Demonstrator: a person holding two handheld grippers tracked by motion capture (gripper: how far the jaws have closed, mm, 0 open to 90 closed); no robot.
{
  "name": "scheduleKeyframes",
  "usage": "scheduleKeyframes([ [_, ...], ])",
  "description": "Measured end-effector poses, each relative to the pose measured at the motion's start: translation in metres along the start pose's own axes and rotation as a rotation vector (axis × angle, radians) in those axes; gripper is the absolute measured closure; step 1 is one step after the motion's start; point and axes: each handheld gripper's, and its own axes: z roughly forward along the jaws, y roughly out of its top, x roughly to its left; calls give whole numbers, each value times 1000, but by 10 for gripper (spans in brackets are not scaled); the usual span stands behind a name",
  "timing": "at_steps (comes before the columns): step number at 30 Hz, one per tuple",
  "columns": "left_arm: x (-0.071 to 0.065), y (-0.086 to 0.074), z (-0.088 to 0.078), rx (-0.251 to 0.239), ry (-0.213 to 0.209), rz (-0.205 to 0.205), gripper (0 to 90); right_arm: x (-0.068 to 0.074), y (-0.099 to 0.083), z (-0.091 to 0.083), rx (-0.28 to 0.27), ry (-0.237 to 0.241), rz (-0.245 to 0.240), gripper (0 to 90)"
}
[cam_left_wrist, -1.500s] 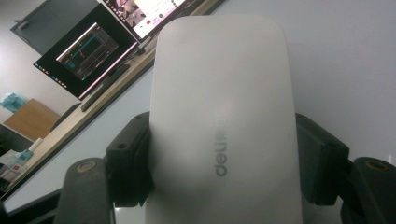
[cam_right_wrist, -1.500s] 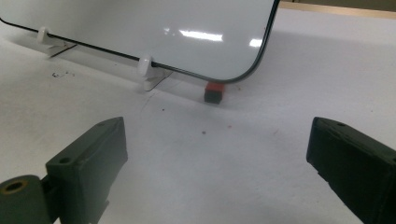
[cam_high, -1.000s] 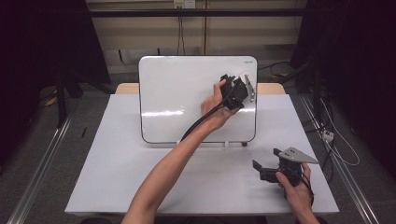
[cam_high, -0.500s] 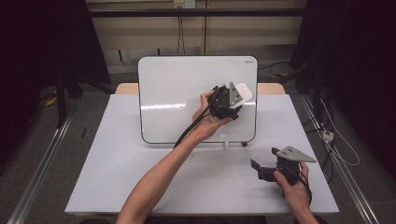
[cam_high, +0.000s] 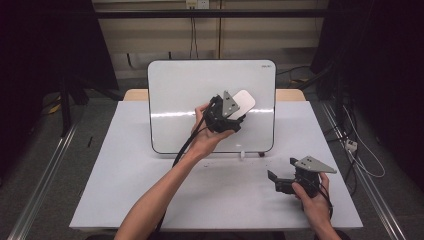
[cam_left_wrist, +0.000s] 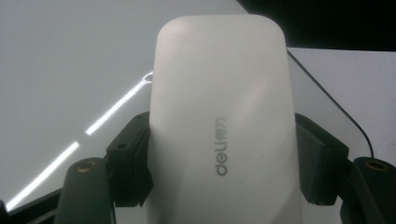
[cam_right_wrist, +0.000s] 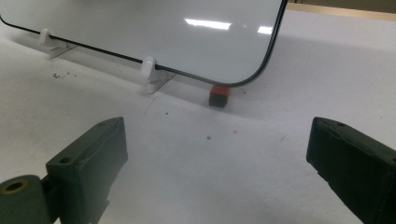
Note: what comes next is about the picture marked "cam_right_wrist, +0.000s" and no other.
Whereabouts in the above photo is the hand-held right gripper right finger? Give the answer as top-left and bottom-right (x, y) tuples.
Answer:
(305, 116), (396, 224)

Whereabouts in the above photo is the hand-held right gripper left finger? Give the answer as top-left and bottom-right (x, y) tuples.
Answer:
(45, 116), (129, 224)

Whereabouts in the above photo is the white whiteboard with black rim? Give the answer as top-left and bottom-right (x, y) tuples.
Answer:
(0, 0), (290, 89)

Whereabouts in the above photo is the white whiteboard support clip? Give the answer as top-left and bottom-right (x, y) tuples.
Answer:
(38, 27), (78, 60)
(139, 56), (177, 95)

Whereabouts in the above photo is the small red black block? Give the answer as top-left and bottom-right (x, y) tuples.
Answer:
(207, 85), (232, 109)

